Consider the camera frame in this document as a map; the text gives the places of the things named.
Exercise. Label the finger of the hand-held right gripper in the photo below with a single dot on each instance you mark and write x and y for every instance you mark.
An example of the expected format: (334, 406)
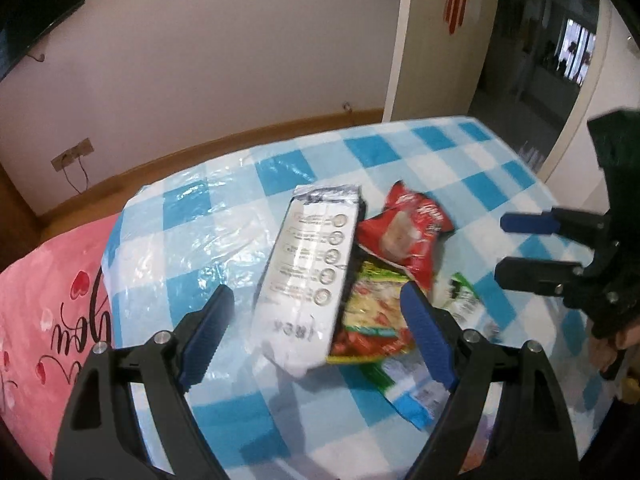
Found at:
(530, 222)
(540, 275)

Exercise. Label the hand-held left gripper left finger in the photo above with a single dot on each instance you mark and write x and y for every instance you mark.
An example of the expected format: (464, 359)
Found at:
(207, 335)

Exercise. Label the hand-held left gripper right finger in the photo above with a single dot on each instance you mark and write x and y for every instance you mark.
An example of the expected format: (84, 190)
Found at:
(427, 335)

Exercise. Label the yellow green noodle packet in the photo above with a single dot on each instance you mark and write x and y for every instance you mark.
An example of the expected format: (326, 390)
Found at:
(375, 320)

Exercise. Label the green blue white wrapper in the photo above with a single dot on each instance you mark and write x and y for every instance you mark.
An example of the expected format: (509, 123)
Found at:
(410, 395)

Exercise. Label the red snack packet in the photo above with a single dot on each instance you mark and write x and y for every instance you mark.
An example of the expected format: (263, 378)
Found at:
(405, 230)

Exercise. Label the white packet with round icons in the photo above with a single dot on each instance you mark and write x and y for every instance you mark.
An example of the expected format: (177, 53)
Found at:
(305, 280)

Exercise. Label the person's right hand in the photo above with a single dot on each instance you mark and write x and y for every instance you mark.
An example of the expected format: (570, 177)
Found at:
(600, 352)

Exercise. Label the blue white checkered tablecloth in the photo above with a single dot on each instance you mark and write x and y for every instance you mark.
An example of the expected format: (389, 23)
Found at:
(200, 195)

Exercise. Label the pink printed bed sheet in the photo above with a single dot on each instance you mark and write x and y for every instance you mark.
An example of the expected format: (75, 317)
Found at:
(40, 280)

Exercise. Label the white door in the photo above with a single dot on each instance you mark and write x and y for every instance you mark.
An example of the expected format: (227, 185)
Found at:
(435, 70)

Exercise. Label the wall socket plate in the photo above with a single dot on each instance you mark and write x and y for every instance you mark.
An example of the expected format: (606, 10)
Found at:
(72, 154)

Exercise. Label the wall-mounted black television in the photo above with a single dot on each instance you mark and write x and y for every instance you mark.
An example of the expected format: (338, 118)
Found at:
(30, 5)

